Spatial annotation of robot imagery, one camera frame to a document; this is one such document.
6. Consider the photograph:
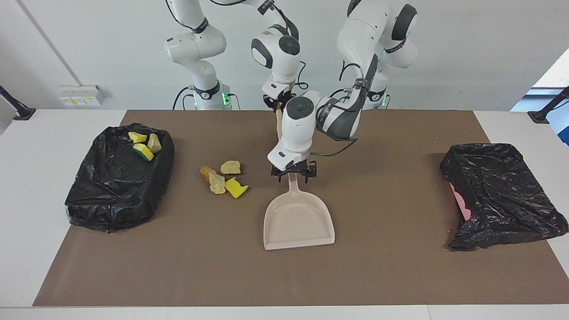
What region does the beige hand brush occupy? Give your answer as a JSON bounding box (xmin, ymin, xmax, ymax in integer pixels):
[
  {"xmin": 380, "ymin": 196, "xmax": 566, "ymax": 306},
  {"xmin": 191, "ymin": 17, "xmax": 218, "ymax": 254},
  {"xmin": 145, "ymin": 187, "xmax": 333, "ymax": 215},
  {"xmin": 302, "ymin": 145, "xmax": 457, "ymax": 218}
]
[{"xmin": 275, "ymin": 103, "xmax": 285, "ymax": 142}]

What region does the beige plastic dustpan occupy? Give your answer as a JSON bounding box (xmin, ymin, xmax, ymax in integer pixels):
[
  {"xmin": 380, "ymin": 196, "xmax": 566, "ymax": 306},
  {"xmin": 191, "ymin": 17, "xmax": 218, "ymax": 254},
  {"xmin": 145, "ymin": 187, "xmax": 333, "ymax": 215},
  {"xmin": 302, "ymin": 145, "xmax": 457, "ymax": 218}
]
[{"xmin": 263, "ymin": 172, "xmax": 336, "ymax": 251}]

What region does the yellow sponge piece notched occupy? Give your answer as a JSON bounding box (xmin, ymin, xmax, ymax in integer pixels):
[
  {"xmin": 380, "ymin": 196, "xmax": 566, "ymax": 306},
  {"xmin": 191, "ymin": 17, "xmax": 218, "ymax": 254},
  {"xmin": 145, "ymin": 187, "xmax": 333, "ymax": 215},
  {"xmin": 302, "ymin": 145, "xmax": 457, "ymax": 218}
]
[{"xmin": 224, "ymin": 177, "xmax": 249, "ymax": 199}]

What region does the yellow sponge piece green backed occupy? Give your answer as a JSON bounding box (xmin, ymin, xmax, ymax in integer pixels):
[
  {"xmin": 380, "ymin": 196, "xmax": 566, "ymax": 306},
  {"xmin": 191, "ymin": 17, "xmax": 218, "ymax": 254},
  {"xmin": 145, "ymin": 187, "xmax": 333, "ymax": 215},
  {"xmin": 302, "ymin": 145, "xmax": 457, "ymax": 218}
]
[{"xmin": 133, "ymin": 143, "xmax": 155, "ymax": 162}]

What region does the pink bin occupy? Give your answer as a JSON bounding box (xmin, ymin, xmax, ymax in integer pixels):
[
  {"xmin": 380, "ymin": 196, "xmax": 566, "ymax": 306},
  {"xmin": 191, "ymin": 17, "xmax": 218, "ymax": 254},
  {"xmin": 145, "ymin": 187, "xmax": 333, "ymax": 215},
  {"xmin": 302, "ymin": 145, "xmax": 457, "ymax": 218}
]
[{"xmin": 450, "ymin": 181, "xmax": 472, "ymax": 222}]

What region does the black trash bag lined bin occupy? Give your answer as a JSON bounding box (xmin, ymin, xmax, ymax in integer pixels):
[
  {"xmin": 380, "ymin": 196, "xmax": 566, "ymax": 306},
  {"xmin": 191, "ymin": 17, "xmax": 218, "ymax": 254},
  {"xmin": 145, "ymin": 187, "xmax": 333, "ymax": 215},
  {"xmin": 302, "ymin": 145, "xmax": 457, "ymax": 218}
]
[{"xmin": 64, "ymin": 123, "xmax": 175, "ymax": 232}]

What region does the black trash bag over pink bin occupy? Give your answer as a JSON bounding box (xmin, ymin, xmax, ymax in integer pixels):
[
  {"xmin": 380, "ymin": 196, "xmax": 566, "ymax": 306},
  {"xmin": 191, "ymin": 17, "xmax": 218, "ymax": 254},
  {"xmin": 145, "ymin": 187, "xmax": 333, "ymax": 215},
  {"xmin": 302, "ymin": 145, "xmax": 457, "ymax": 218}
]
[{"xmin": 440, "ymin": 143, "xmax": 569, "ymax": 252}]

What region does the brown table mat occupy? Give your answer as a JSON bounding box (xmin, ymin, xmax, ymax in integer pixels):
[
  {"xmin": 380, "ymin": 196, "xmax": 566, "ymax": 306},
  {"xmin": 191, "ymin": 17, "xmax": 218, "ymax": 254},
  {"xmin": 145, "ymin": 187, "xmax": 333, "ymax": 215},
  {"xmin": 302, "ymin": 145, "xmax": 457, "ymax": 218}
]
[{"xmin": 32, "ymin": 110, "xmax": 569, "ymax": 307}]

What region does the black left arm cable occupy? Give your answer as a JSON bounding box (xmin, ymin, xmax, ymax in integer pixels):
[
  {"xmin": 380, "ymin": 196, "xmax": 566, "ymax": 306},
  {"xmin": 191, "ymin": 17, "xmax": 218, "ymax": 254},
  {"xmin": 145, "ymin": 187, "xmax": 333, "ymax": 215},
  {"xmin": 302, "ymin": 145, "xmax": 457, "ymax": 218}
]
[{"xmin": 311, "ymin": 62, "xmax": 378, "ymax": 157}]

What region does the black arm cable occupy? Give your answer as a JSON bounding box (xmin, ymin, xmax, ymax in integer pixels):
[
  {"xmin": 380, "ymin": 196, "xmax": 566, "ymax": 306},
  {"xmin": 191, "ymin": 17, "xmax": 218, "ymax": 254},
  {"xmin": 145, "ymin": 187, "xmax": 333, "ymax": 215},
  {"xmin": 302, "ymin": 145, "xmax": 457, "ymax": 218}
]
[
  {"xmin": 311, "ymin": 62, "xmax": 378, "ymax": 157},
  {"xmin": 209, "ymin": 0, "xmax": 308, "ymax": 91}
]

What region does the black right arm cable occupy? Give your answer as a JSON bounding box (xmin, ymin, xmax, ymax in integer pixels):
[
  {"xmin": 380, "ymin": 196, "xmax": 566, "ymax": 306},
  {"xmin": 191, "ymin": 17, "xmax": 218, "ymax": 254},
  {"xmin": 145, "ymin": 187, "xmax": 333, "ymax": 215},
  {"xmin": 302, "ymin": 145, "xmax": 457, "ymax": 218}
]
[{"xmin": 209, "ymin": 0, "xmax": 308, "ymax": 91}]

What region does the black right base cable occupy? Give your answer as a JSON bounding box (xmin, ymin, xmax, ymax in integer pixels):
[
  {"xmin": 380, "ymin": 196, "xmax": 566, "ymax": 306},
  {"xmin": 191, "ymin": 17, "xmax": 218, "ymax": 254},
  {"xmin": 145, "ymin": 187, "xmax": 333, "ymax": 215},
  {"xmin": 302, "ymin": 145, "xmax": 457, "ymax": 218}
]
[{"xmin": 172, "ymin": 86, "xmax": 196, "ymax": 110}]

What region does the white wall socket box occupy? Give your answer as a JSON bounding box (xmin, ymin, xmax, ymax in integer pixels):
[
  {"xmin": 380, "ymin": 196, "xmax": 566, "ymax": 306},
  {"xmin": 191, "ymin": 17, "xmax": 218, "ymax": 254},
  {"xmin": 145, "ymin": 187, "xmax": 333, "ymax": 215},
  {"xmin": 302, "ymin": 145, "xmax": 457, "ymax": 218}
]
[{"xmin": 59, "ymin": 85, "xmax": 105, "ymax": 107}]

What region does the white wall conduit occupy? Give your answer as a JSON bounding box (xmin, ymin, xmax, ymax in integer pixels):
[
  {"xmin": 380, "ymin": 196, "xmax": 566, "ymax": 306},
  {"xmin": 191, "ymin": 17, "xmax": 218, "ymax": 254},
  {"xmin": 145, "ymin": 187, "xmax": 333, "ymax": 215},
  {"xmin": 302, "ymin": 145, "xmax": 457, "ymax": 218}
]
[{"xmin": 17, "ymin": 0, "xmax": 83, "ymax": 86}]

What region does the black clamp mount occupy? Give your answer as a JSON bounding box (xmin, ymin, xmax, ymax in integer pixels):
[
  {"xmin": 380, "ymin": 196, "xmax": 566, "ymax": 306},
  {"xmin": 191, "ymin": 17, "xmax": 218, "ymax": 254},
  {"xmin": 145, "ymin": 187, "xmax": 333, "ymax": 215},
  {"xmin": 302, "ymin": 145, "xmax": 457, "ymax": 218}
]
[
  {"xmin": 0, "ymin": 85, "xmax": 36, "ymax": 121},
  {"xmin": 528, "ymin": 87, "xmax": 569, "ymax": 124}
]

